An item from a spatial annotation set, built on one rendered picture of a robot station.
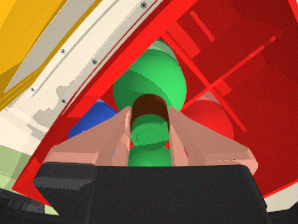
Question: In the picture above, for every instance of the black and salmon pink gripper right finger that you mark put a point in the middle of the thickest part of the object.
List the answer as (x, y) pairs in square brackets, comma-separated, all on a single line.
[(203, 145)]

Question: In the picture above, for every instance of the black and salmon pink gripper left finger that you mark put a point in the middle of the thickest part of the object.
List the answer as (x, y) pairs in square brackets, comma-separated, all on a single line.
[(97, 144)]

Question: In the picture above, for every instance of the red bottle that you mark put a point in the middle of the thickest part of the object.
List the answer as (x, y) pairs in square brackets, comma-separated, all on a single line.
[(207, 111)]

